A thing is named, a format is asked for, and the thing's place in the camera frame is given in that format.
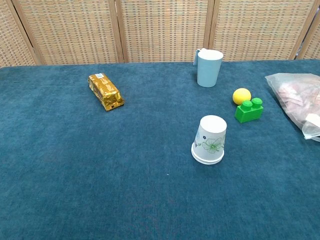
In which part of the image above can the white floral paper cup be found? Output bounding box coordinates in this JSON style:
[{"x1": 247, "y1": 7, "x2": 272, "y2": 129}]
[
  {"x1": 191, "y1": 142, "x2": 225, "y2": 166},
  {"x1": 191, "y1": 114, "x2": 228, "y2": 163}
]

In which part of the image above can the gold foil wrapped package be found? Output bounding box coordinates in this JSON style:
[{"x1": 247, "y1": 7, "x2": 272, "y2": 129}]
[{"x1": 87, "y1": 72, "x2": 125, "y2": 112}]

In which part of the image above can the light blue plastic mug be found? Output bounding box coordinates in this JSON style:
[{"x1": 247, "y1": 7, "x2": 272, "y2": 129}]
[{"x1": 194, "y1": 48, "x2": 224, "y2": 88}]

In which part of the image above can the clear plastic zip bag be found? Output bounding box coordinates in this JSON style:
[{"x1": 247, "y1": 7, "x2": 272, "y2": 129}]
[{"x1": 264, "y1": 72, "x2": 320, "y2": 143}]

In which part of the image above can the blue table cloth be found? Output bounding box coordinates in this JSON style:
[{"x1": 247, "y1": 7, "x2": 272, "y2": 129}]
[{"x1": 0, "y1": 58, "x2": 320, "y2": 240}]

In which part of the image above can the yellow foam ball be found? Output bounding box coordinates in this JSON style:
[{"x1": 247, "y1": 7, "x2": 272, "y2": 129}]
[{"x1": 232, "y1": 87, "x2": 252, "y2": 106}]

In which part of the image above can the green toy building brick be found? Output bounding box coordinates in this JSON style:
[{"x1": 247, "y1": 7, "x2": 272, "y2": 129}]
[{"x1": 234, "y1": 97, "x2": 265, "y2": 124}]

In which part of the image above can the woven rattan folding screen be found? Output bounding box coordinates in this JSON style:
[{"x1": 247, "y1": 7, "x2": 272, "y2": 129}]
[{"x1": 0, "y1": 0, "x2": 320, "y2": 67}]

